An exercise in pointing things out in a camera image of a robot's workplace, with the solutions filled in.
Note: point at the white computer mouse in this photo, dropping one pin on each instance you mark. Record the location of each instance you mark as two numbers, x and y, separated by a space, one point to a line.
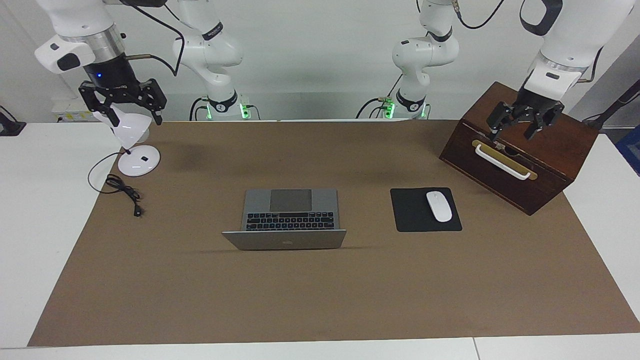
439 206

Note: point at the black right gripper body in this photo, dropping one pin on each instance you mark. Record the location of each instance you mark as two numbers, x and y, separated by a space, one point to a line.
110 75

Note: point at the black background stand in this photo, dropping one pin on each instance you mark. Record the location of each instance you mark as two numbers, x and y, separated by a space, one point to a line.
615 105

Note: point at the dark brown wooden box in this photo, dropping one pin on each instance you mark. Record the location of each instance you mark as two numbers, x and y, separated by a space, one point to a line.
550 145

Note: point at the black background clamp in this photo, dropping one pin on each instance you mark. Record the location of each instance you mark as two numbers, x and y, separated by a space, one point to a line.
10 126

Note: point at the brown table mat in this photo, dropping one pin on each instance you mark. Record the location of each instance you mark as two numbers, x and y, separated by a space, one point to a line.
320 290

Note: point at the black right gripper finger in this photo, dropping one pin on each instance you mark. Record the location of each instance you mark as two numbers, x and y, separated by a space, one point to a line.
95 97
156 97

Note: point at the black mouse pad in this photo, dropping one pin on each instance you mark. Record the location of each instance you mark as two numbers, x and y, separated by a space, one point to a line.
410 212

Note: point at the silver laptop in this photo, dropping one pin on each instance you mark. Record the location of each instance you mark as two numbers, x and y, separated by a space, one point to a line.
290 200

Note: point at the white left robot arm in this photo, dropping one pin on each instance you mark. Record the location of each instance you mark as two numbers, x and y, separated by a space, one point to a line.
425 52

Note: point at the white desk lamp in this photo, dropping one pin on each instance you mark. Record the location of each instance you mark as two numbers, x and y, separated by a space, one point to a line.
132 127

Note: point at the blue background object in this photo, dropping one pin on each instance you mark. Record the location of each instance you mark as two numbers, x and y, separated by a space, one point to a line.
631 150

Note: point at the white power strip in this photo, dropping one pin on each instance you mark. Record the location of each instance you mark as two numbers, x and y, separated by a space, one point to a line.
67 115

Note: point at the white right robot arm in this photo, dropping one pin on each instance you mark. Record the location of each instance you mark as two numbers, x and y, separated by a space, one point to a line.
210 50

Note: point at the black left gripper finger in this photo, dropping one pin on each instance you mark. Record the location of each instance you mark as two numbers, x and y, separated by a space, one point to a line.
500 117
542 122

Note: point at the green-lit connector block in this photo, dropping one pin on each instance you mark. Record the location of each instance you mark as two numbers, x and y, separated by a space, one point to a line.
244 109
387 107

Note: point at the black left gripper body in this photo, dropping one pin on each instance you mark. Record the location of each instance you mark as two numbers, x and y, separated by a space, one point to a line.
537 104

